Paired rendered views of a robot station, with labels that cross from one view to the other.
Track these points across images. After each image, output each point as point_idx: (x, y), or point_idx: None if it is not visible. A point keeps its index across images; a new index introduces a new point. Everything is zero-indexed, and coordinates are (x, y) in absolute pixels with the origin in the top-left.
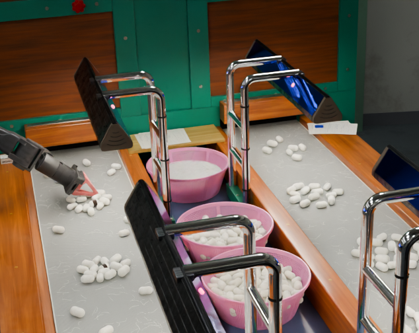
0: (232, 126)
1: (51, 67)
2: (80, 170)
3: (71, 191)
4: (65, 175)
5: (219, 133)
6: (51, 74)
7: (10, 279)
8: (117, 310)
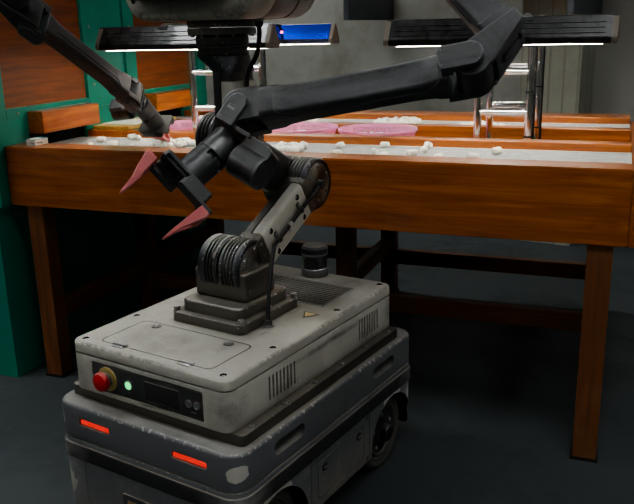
0: None
1: (40, 52)
2: (105, 143)
3: (169, 130)
4: (160, 116)
5: None
6: (40, 59)
7: None
8: (348, 152)
